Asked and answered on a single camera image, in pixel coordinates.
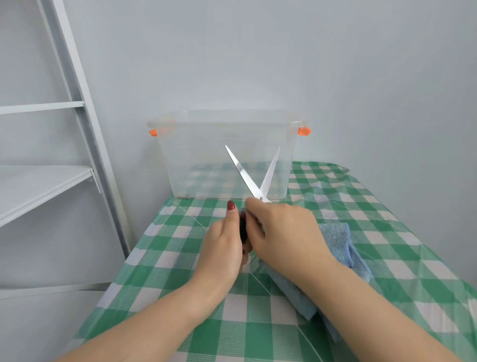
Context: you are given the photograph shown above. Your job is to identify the white metal shelf rack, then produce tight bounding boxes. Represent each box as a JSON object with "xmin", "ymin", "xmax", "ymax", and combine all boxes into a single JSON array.
[{"xmin": 0, "ymin": 0, "xmax": 133, "ymax": 300}]

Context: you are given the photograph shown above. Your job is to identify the blue microfibre cloth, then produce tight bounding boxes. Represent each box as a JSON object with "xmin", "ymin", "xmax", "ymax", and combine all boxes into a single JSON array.
[{"xmin": 259, "ymin": 222, "xmax": 373, "ymax": 344}]

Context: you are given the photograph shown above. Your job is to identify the person's right forearm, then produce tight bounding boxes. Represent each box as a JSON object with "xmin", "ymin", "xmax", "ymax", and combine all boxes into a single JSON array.
[{"xmin": 309, "ymin": 263, "xmax": 463, "ymax": 362}]

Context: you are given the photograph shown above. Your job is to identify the clear plastic storage box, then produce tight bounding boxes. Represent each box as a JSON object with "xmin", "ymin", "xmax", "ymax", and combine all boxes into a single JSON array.
[{"xmin": 147, "ymin": 110, "xmax": 312, "ymax": 200}]

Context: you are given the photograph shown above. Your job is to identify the person's left forearm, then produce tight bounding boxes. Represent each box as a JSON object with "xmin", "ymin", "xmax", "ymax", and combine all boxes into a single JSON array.
[{"xmin": 54, "ymin": 281, "xmax": 221, "ymax": 362}]

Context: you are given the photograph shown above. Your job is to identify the green white checkered tablecloth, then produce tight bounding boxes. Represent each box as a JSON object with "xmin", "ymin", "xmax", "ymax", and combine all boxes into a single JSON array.
[{"xmin": 65, "ymin": 161, "xmax": 477, "ymax": 362}]

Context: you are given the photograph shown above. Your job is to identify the blue handled steel scissors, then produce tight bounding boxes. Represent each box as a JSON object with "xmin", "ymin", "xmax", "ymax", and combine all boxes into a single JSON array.
[{"xmin": 225, "ymin": 145, "xmax": 281, "ymax": 245}]

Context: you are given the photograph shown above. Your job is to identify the person's left hand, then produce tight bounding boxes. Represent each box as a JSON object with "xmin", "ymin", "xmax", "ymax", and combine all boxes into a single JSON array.
[{"xmin": 186, "ymin": 200, "xmax": 254, "ymax": 321}]

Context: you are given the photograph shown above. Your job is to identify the person's right hand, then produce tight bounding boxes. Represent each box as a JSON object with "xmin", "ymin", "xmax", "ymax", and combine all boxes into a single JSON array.
[{"xmin": 244, "ymin": 196, "xmax": 340, "ymax": 295}]

